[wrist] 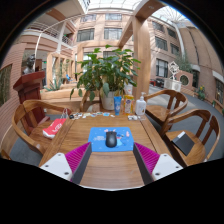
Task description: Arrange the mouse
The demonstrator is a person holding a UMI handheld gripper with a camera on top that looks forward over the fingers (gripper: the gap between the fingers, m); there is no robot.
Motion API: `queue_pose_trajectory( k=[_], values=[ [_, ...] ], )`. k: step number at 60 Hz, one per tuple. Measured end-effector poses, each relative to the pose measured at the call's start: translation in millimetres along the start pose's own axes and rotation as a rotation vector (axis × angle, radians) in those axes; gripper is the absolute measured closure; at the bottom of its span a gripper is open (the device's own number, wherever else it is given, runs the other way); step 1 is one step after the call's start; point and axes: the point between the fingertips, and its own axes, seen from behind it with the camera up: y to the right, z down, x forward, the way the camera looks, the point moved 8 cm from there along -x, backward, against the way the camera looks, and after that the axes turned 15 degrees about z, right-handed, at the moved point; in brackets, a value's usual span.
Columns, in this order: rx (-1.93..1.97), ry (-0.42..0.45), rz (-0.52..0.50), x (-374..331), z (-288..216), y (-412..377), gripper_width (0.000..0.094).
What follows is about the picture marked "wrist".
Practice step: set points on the red paper shopping bag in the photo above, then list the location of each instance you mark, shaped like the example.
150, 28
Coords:
54, 128

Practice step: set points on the small black round object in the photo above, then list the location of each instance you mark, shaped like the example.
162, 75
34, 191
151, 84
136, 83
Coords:
71, 116

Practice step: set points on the agave plant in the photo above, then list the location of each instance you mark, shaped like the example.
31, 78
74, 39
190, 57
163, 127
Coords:
54, 86

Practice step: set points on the white geometric sculpture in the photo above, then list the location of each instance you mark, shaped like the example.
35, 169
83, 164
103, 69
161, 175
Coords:
173, 83

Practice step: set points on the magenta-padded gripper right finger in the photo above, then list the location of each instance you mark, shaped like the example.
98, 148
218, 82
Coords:
166, 165

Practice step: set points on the green plant in white pot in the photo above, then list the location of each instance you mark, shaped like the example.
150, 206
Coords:
106, 71

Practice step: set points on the blue cartoon-print mouse pad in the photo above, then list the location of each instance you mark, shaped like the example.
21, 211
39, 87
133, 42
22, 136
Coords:
96, 140

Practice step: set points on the yellow flowering potted plant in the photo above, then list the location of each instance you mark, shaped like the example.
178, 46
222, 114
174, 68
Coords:
201, 93

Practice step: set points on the black computer mouse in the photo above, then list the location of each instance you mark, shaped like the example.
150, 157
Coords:
111, 139

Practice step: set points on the white pump bottle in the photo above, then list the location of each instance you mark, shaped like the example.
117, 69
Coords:
140, 107

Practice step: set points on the small white packet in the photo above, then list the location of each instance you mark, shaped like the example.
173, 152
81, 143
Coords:
132, 117

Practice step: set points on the grey bust statue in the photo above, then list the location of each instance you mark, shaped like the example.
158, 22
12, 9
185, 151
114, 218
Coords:
29, 65

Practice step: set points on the wooden armchair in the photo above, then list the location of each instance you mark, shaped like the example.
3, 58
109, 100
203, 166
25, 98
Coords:
160, 115
193, 115
28, 106

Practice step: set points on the blue tube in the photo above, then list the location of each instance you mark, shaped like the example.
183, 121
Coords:
117, 105

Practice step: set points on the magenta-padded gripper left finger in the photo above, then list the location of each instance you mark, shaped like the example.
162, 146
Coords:
55, 165

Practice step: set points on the orange bottle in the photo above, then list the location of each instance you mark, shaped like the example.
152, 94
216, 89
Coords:
128, 106

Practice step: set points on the dark red wooden pedestal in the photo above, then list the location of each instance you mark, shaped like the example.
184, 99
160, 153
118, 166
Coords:
28, 88

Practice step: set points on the black notebook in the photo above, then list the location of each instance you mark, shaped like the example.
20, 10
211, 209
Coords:
183, 144

